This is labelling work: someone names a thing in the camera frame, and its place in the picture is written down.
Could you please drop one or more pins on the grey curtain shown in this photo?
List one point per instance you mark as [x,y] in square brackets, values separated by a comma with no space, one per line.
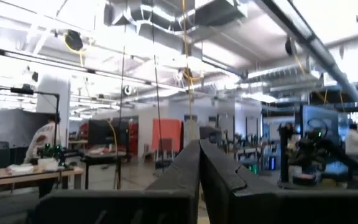
[8,127]

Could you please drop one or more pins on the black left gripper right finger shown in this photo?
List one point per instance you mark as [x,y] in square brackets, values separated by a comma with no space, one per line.
[275,208]

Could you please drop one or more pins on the wooden table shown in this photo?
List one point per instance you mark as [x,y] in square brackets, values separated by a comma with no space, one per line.
[26,177]

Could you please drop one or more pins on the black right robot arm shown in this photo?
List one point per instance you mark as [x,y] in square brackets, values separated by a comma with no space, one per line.
[309,149]

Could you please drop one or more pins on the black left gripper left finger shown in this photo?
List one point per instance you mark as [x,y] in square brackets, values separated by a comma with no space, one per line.
[120,208]

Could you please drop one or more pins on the black robot arm with green lights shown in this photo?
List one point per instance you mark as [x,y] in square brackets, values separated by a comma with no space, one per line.
[64,153]

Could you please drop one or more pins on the black camera stand frame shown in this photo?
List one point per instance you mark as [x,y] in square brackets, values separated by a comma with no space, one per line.
[22,91]

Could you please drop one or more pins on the black frame table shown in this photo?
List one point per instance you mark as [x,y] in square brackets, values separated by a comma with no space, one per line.
[101,171]

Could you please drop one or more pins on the person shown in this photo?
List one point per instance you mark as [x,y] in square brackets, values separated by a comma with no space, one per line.
[40,140]
[354,143]

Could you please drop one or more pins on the large grey blue monitor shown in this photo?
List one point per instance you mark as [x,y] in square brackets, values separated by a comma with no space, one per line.
[334,121]

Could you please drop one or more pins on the silver ventilation duct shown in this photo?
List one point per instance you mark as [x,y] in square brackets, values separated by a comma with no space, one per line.
[322,49]

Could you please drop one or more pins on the orange cloth partition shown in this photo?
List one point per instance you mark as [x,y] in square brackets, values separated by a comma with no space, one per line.
[166,129]

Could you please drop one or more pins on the white container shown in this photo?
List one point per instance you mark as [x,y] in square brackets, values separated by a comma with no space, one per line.
[48,164]

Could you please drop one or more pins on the black monitor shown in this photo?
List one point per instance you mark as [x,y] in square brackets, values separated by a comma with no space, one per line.
[101,132]

